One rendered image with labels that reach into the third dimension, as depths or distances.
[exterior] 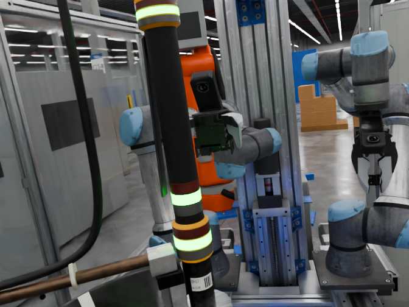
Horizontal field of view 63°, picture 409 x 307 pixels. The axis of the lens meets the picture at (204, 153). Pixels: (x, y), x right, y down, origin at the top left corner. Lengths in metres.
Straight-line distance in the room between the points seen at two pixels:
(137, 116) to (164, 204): 0.30
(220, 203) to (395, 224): 3.42
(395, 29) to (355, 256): 1.31
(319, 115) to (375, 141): 8.89
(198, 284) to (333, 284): 0.86
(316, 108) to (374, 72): 8.84
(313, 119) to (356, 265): 8.54
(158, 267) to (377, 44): 0.64
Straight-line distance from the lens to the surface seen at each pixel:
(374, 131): 0.81
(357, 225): 1.19
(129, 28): 1.74
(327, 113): 9.65
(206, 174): 4.37
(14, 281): 0.42
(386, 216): 1.18
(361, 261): 1.27
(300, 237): 1.41
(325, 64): 0.95
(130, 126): 1.07
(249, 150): 0.85
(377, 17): 2.15
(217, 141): 0.63
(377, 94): 0.83
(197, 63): 4.38
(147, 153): 1.10
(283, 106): 1.26
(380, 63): 0.83
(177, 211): 0.38
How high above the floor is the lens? 1.73
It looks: 12 degrees down
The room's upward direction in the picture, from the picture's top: 8 degrees counter-clockwise
